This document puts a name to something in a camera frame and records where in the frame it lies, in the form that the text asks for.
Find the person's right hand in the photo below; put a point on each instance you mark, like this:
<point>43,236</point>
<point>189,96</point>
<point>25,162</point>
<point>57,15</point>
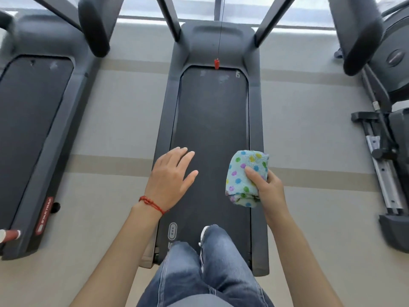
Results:
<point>271,196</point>

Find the person's left hand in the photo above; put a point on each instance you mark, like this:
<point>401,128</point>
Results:
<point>166,182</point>

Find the person's left middle finger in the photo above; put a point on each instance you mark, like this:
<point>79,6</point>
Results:
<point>178,154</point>

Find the person's right thumb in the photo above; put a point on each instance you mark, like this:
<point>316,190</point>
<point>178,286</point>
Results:
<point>255,176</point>

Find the person's left thumb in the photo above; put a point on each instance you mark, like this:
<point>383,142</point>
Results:
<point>191,178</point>

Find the polka dot cleaning cloth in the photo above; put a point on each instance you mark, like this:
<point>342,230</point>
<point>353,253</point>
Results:
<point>239,179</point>

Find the person's right forearm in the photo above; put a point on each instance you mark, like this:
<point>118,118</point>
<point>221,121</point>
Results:
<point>297,262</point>

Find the person's left forearm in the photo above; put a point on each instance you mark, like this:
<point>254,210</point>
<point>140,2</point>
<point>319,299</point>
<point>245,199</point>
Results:
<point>123,255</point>

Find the white shoe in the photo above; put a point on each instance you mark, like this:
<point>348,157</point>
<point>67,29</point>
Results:
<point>203,235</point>

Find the blue denim jeans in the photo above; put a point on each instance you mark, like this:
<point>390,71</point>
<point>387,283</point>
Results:
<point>211,274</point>

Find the dark grey treadmill red label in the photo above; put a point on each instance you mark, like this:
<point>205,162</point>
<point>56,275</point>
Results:
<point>32,124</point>

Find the dark grey treadmill handrail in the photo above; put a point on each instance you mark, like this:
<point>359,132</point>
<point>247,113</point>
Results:
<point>359,38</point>
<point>97,25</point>

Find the black elliptical trainer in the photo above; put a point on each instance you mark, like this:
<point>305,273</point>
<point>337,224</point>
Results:
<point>388,92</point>

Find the red and white cylinder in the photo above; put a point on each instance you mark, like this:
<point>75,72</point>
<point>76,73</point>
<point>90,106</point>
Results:
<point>9,235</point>

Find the window frame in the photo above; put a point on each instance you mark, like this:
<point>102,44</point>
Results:
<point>211,11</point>

